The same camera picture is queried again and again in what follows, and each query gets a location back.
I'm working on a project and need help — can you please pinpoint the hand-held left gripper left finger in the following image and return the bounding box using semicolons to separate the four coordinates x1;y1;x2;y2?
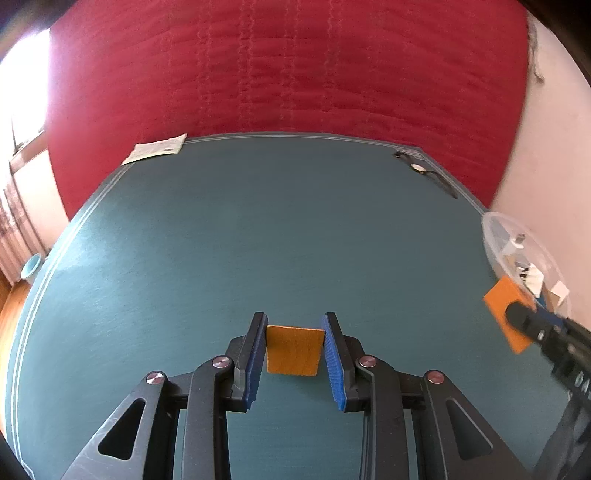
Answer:
60;311;269;480

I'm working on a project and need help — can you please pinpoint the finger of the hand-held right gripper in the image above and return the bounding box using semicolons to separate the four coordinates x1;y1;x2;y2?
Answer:
505;299;563;352
534;305;572;328

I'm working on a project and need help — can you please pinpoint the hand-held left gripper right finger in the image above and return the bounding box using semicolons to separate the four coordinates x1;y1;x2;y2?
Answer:
322;311;532;480

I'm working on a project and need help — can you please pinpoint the orange striped triangular block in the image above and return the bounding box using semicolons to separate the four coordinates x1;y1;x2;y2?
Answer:
482;276;536;355

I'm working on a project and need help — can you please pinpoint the orange wooden block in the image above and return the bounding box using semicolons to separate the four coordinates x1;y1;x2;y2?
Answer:
266;325;325;377

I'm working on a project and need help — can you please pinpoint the clear plastic bowl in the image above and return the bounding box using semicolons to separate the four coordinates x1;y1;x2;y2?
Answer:
481;211;573;319

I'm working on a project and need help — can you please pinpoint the teal table cloth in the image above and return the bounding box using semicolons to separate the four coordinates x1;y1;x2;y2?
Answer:
4;132;573;480

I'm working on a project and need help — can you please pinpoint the white paper leaflet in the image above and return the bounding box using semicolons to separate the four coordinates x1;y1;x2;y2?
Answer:
121;133;188;166

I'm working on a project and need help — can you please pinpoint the light blue bowl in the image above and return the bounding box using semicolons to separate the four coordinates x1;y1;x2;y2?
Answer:
19;255;42;281

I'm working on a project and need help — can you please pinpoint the patterned curtain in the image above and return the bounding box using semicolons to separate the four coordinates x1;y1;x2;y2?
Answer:
0;178;47;280

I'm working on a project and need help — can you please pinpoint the red quilted blanket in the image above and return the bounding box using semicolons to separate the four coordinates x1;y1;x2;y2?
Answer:
46;0;532;217

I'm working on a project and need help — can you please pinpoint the window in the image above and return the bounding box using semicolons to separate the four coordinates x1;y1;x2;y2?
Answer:
0;30;51;160

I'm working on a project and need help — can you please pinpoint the brown strap wristwatch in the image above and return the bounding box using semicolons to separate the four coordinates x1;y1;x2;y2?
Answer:
393;150;458;199

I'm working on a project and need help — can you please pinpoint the grey hanging cord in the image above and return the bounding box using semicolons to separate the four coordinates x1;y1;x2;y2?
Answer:
526;21;548;86

